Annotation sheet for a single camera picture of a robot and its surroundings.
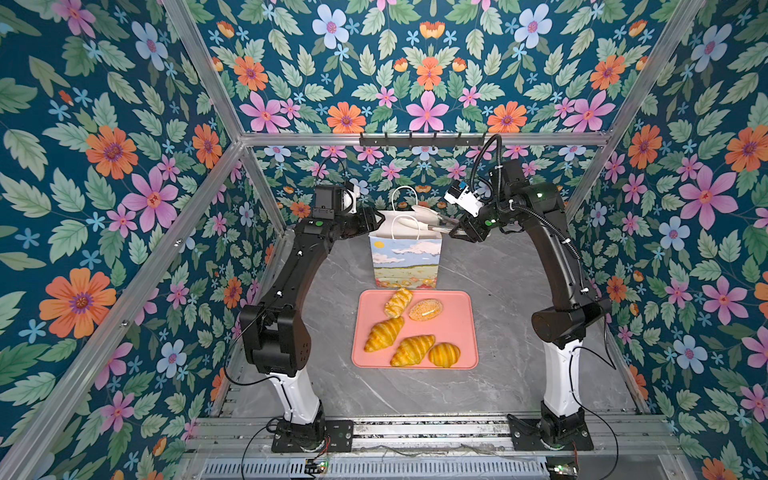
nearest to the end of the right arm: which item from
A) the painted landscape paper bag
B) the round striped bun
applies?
the painted landscape paper bag

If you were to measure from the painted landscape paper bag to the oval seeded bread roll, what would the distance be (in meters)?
0.08

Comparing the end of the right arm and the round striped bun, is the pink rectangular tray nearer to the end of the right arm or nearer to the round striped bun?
the round striped bun

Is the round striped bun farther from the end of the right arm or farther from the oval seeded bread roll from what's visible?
the end of the right arm

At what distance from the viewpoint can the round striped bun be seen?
2.75 ft

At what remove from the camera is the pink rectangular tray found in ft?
2.82

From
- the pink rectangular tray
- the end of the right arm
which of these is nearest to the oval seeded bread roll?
the pink rectangular tray

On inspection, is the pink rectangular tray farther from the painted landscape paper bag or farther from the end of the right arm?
the end of the right arm

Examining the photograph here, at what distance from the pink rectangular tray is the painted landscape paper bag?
41 millimetres

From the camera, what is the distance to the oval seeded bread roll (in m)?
0.92
